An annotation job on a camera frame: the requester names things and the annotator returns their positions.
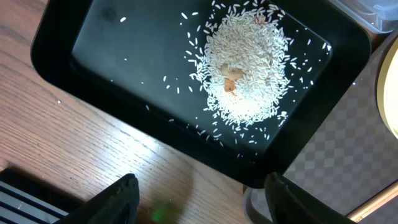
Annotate black plastic waste tray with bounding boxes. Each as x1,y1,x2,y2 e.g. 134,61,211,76
31,1,372,189

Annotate wooden chopstick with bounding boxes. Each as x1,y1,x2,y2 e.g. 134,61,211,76
346,180,397,223

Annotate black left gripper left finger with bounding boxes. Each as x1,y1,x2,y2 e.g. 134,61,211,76
54,174,140,224

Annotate pile of rice grains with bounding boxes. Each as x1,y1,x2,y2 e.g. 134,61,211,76
119,0,332,158

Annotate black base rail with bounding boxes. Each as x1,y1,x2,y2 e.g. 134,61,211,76
1,167,83,224

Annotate orange food scraps in rice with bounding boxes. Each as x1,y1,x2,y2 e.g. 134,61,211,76
220,63,244,92

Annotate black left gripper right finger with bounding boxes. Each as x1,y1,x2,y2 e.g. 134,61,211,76
264,172,355,224

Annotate dark brown serving tray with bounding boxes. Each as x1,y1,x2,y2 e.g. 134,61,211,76
284,31,397,215

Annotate yellow round plate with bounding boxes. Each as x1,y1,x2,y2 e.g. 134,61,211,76
376,39,397,138

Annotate clear plastic waste bin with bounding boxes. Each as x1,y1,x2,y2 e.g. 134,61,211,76
330,0,398,34

